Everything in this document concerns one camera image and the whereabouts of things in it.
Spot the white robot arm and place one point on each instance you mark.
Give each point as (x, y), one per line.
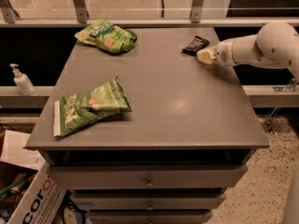
(268, 194)

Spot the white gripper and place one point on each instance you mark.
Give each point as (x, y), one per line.
(221, 55)

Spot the metal drawer knob middle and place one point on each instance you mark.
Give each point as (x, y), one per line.
(150, 207)

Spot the grey drawer cabinet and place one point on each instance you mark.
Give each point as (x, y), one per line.
(191, 131)

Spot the metal drawer knob top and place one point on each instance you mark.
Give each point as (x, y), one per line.
(149, 183)

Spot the white pump sanitizer bottle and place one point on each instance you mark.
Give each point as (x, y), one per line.
(22, 81)

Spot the white cardboard box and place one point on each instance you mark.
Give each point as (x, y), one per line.
(28, 194)

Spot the green rice chip bag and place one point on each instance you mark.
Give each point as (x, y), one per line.
(105, 35)

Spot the metal drawer knob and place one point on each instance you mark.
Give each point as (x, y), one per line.
(149, 183)
(150, 207)

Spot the black rxbar chocolate bar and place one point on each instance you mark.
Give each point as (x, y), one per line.
(197, 44)

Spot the green snack bag front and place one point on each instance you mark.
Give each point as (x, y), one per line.
(75, 111)

